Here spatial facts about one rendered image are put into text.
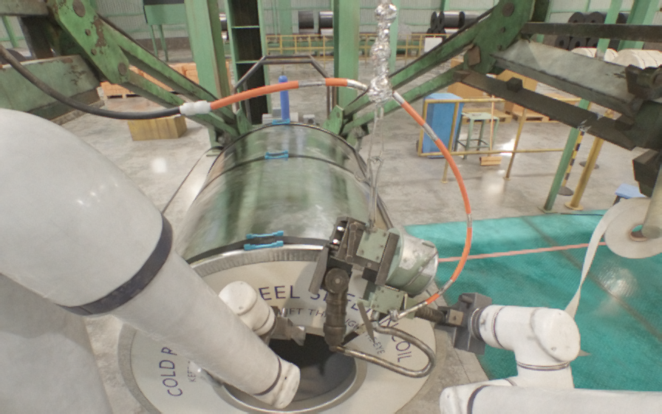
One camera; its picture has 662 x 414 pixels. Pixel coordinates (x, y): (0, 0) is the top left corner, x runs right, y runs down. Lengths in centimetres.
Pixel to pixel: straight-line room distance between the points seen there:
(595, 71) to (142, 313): 113
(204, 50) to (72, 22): 430
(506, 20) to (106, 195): 131
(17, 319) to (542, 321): 72
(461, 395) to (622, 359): 236
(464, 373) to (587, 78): 181
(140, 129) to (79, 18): 599
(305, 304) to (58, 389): 69
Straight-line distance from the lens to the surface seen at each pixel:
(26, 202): 28
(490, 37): 142
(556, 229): 412
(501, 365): 250
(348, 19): 537
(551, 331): 67
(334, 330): 85
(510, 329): 72
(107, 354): 278
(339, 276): 77
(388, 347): 126
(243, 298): 77
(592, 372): 276
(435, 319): 90
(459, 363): 242
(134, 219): 30
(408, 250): 78
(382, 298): 80
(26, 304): 45
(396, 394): 154
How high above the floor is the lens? 190
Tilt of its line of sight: 30 degrees down
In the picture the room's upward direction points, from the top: 1 degrees counter-clockwise
